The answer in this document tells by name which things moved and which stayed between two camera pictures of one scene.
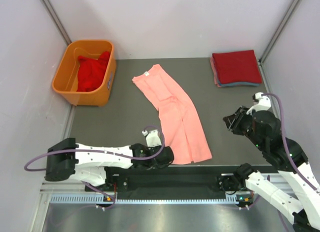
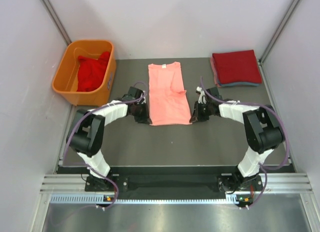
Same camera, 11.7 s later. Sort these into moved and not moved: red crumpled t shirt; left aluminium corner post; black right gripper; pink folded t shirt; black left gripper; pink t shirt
Moved: black left gripper; pink t shirt; black right gripper
Not moved: pink folded t shirt; red crumpled t shirt; left aluminium corner post
